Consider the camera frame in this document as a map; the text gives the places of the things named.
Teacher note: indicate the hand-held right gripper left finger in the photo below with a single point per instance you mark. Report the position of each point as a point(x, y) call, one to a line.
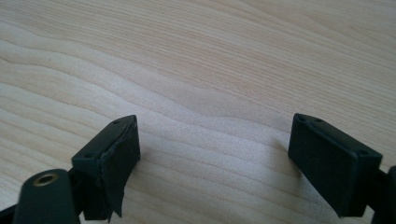
point(107, 155)

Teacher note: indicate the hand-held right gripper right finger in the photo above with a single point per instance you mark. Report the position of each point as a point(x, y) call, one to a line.
point(330, 161)

